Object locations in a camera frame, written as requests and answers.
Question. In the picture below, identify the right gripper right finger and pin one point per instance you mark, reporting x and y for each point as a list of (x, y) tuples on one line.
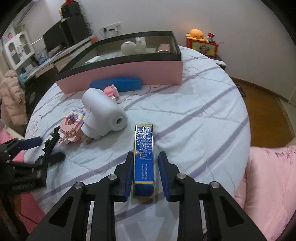
[(206, 211)]

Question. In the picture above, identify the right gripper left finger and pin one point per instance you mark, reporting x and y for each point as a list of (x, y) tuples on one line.
[(68, 219)]

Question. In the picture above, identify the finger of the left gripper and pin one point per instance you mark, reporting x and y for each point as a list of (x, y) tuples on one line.
[(29, 143), (50, 158)]

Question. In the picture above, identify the white mini massage gun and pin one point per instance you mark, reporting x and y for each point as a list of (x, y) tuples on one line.
[(103, 114)]

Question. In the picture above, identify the blue gold rectangular box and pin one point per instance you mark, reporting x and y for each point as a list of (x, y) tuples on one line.
[(143, 171)]

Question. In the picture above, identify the pink brick figure small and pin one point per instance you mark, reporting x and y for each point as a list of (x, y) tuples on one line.
[(111, 91)]

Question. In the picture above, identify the blue oblong case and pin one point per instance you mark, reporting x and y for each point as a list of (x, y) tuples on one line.
[(123, 84)]

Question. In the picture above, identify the pink puffer jacket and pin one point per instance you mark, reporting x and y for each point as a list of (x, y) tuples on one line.
[(13, 100)]

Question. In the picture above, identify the pink quilt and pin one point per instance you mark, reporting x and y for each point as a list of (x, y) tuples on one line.
[(267, 190)]

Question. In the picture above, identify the white desk with drawers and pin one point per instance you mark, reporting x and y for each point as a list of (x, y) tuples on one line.
[(59, 61)]

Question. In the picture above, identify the white glass door cabinet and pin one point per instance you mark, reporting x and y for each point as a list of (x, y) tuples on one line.
[(18, 49)]

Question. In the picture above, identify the white striped table cloth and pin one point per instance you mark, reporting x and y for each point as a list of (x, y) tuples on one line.
[(202, 125)]

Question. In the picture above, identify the black computer monitor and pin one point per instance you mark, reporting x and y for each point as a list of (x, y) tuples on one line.
[(55, 37)]

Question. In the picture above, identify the black computer tower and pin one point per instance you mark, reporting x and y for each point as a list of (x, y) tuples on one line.
[(75, 29)]

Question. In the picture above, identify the black bathroom scale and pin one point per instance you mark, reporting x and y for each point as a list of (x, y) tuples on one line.
[(241, 90)]

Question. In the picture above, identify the white astronaut figurine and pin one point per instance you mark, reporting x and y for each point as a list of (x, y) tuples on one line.
[(131, 48)]

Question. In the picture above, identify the black speaker box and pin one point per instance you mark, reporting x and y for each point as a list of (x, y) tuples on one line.
[(70, 9)]

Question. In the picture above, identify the pink black storage box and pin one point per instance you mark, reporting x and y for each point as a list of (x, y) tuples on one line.
[(104, 59)]

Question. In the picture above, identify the rose gold metal tin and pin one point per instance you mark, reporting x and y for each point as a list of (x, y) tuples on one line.
[(164, 48)]

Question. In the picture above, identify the low black white cabinet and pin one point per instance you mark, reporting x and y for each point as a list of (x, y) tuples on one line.
[(218, 61)]

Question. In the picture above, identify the red cartoon storage crate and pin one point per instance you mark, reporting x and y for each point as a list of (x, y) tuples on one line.
[(207, 49)]

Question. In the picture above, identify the orange octopus plush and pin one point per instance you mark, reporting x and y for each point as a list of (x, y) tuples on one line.
[(196, 35)]

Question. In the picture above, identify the white wall power strip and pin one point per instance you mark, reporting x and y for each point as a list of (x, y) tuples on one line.
[(116, 27)]

